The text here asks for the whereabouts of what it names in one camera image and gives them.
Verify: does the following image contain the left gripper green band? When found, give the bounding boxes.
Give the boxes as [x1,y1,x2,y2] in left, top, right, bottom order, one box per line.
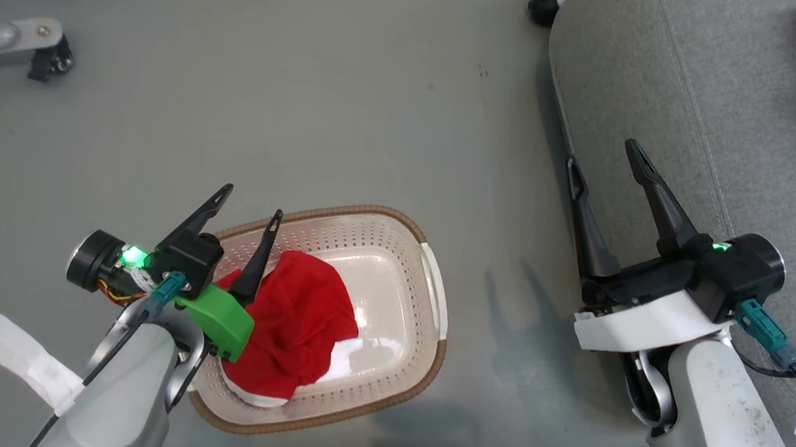
[61,174,286,366]

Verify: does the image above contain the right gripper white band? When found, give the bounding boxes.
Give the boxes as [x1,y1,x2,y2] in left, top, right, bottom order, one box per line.
[554,135,795,364]

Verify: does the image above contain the grey fabric sofa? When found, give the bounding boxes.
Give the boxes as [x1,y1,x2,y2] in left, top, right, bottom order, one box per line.
[524,0,796,447]

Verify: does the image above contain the white cloth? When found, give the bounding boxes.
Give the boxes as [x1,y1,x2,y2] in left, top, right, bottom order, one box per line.
[219,372,291,410]

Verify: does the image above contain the white laundry basket brown rim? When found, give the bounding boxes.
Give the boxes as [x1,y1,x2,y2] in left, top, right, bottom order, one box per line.
[184,194,457,447]

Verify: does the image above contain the black caster wheel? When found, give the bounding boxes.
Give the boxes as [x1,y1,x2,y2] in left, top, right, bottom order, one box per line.
[526,0,561,29]
[26,33,76,86]

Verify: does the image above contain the white tape strip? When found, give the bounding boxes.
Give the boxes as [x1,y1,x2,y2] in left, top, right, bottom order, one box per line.
[0,314,90,419]

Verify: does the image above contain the grey partition leg with plate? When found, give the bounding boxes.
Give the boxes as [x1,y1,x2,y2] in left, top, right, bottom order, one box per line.
[0,14,65,77]

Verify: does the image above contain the right arm cable teal plug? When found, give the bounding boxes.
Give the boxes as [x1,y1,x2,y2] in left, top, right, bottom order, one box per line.
[731,297,796,387]

